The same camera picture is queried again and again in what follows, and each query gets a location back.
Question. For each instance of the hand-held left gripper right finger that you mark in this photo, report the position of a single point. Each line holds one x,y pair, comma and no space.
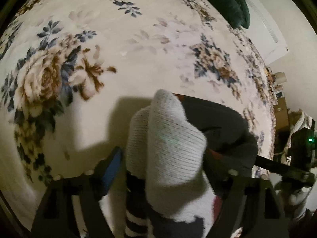
236,186

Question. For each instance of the large cardboard box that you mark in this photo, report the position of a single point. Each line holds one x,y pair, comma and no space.
282,115

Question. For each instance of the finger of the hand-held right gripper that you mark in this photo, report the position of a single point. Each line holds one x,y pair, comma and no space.
272,164

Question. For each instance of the dark green pillow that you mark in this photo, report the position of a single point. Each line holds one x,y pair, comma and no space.
223,0

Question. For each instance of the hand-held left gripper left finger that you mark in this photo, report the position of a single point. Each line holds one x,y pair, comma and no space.
112,169

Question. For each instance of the white and black sock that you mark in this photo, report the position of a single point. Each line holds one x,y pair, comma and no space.
168,148

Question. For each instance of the beige table lamp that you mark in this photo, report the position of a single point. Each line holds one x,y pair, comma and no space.
281,77

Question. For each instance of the floral blanket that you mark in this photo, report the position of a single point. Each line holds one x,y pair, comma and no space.
123,29

